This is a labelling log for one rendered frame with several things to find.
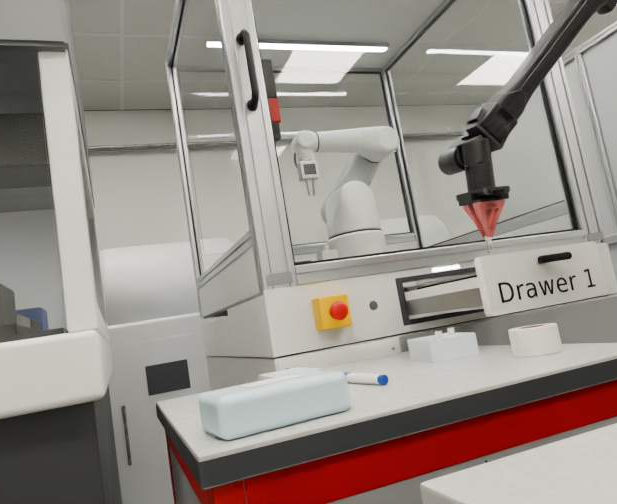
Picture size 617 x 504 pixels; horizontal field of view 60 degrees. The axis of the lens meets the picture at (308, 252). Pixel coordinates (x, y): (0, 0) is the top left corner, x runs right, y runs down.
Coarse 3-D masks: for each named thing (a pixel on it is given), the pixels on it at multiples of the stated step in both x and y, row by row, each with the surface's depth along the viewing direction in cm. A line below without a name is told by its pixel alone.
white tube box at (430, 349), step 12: (432, 336) 100; (444, 336) 94; (456, 336) 90; (468, 336) 91; (408, 348) 102; (420, 348) 95; (432, 348) 90; (444, 348) 90; (456, 348) 90; (468, 348) 90; (420, 360) 96; (432, 360) 89; (444, 360) 90
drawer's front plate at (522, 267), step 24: (480, 264) 97; (504, 264) 98; (528, 264) 100; (552, 264) 102; (576, 264) 104; (600, 264) 106; (480, 288) 97; (504, 288) 98; (528, 288) 99; (576, 288) 103; (600, 288) 105; (504, 312) 97
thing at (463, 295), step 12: (432, 288) 115; (444, 288) 111; (456, 288) 107; (468, 288) 104; (408, 300) 125; (420, 300) 120; (432, 300) 115; (444, 300) 111; (456, 300) 107; (468, 300) 104; (480, 300) 100; (408, 312) 125; (420, 312) 120; (432, 312) 116; (444, 312) 112
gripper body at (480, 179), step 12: (468, 168) 112; (480, 168) 110; (492, 168) 111; (468, 180) 112; (480, 180) 110; (492, 180) 110; (468, 192) 111; (480, 192) 109; (492, 192) 107; (504, 192) 108
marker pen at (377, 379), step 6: (342, 372) 83; (348, 372) 82; (348, 378) 80; (354, 378) 79; (360, 378) 77; (366, 378) 76; (372, 378) 74; (378, 378) 73; (384, 378) 73; (378, 384) 74; (384, 384) 73
